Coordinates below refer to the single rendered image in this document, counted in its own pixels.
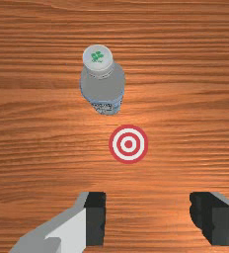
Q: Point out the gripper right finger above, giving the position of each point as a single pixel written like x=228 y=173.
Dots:
x=218 y=220

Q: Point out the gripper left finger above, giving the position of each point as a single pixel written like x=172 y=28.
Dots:
x=77 y=227

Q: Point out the clear plastic bottle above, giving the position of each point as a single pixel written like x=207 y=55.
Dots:
x=102 y=84

